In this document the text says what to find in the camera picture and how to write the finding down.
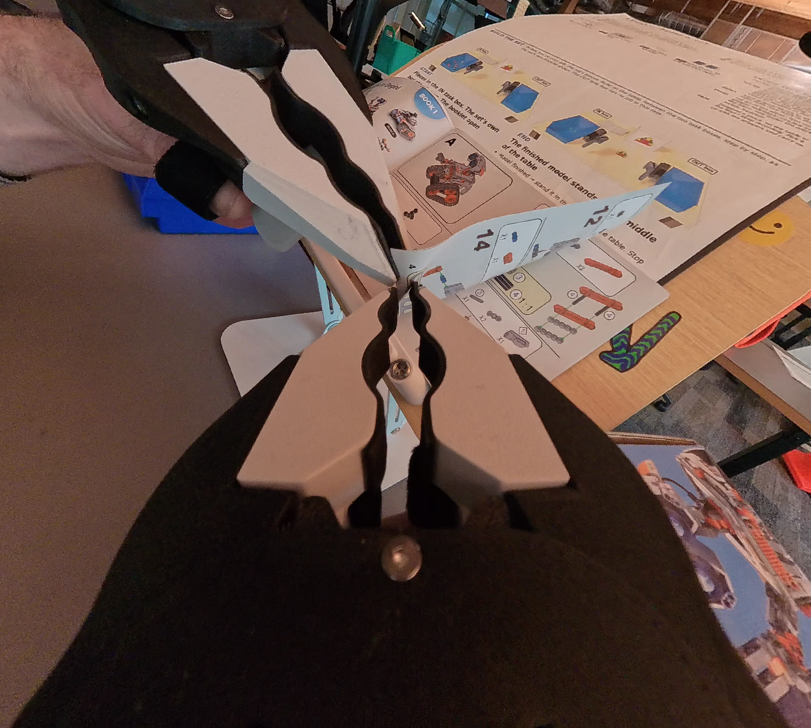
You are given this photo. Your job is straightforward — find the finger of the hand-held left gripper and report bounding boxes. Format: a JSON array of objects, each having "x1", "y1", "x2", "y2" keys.
[
  {"x1": 269, "y1": 46, "x2": 406, "y2": 250},
  {"x1": 163, "y1": 60, "x2": 399, "y2": 287}
]

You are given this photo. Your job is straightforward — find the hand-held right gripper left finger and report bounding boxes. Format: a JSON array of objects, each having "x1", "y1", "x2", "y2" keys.
[{"x1": 236, "y1": 286, "x2": 402, "y2": 528}]

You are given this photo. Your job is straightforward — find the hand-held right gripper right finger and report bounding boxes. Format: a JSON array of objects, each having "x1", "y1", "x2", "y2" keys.
[{"x1": 405, "y1": 283, "x2": 571, "y2": 528}]

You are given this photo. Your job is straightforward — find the white desk stand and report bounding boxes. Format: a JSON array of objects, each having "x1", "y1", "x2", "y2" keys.
[{"x1": 220, "y1": 269, "x2": 433, "y2": 485}]

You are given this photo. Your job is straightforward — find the white instruction booklet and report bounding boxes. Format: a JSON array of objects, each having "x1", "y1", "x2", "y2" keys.
[{"x1": 364, "y1": 76, "x2": 672, "y2": 382}]

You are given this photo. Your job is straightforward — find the blue plastic bin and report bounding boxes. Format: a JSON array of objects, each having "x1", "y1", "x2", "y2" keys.
[{"x1": 122, "y1": 172, "x2": 262, "y2": 236}]

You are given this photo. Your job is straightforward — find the blue cardboard kit box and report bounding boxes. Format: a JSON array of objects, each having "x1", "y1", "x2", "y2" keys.
[{"x1": 611, "y1": 432, "x2": 811, "y2": 728}]

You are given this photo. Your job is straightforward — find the large task instruction sheet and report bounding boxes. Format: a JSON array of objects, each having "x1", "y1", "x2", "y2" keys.
[{"x1": 393, "y1": 12, "x2": 811, "y2": 285}]

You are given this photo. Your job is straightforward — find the person's left hand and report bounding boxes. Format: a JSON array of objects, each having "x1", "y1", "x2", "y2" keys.
[{"x1": 0, "y1": 15, "x2": 257, "y2": 230}]

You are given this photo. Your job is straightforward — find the green bin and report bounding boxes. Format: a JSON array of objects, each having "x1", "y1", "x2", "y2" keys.
[{"x1": 374, "y1": 24, "x2": 422, "y2": 73}]

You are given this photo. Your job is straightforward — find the white background table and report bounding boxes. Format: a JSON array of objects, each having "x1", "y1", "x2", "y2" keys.
[{"x1": 716, "y1": 332, "x2": 811, "y2": 428}]

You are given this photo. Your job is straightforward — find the orange chair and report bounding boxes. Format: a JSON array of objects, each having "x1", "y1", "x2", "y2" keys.
[{"x1": 735, "y1": 297, "x2": 811, "y2": 350}]

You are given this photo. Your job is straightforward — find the yellow smiley sticker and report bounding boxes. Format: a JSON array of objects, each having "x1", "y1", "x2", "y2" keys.
[{"x1": 737, "y1": 214, "x2": 795, "y2": 249}]

